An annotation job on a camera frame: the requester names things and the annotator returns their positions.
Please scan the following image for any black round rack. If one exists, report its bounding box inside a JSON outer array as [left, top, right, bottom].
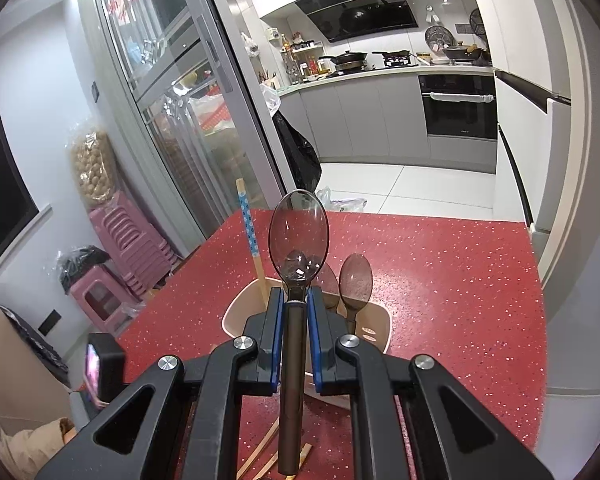
[[469, 7, 488, 41]]

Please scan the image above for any white refrigerator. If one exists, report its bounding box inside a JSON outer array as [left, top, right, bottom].
[[480, 0, 593, 281]]

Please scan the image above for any stack of pink stools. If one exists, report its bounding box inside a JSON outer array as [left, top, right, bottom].
[[89, 192, 181, 301]]

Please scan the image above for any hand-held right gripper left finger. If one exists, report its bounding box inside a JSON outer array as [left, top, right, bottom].
[[35, 287, 286, 480]]

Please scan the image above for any grey kitchen cabinet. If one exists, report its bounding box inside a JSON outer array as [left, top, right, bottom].
[[280, 79, 498, 173]]

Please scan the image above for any clear plastic bag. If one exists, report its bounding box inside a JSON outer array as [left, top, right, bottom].
[[316, 186, 368, 213]]

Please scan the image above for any pink plastic stool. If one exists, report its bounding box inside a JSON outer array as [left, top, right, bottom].
[[70, 265, 146, 338]]

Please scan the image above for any red plastic basket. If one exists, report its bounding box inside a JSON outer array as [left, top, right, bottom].
[[195, 105, 231, 133]]

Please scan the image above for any blue patterned chopstick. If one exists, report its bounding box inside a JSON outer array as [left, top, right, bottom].
[[235, 178, 270, 311]]

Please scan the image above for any clear bag of beige balls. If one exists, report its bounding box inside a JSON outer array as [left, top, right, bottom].
[[69, 127, 118, 208]]

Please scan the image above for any group of condiment bottles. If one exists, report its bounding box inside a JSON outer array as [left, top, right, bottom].
[[280, 30, 333, 83]]

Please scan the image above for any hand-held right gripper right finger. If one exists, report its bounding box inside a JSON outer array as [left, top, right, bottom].
[[307, 287, 553, 480]]

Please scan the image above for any dark window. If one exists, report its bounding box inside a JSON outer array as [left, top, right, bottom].
[[0, 67, 41, 271]]

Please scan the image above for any black wok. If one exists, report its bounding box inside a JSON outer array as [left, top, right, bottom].
[[442, 45, 491, 63]]

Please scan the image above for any glass sliding door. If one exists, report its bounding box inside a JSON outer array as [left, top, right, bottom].
[[80, 0, 288, 251]]

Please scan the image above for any black built-in oven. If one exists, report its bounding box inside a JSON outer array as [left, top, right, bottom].
[[418, 74, 498, 141]]

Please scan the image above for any black range hood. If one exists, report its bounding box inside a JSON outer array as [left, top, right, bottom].
[[295, 0, 420, 43]]

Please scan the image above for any beige plastic utensil holder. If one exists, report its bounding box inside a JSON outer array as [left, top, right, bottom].
[[222, 280, 394, 411]]

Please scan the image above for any plain wooden chopstick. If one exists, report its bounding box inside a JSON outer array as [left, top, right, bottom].
[[236, 419, 280, 480], [252, 442, 312, 480]]

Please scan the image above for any brown translucent plastic spoon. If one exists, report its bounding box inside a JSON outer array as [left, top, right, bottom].
[[311, 261, 342, 313], [338, 253, 373, 335], [268, 189, 330, 477]]

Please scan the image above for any person's left forearm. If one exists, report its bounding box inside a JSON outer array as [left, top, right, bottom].
[[0, 417, 76, 471]]

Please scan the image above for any round metal steamer rack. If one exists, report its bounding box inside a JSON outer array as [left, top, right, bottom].
[[425, 24, 456, 56]]

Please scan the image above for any black trash bag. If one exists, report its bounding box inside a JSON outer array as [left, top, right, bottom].
[[272, 110, 323, 201]]

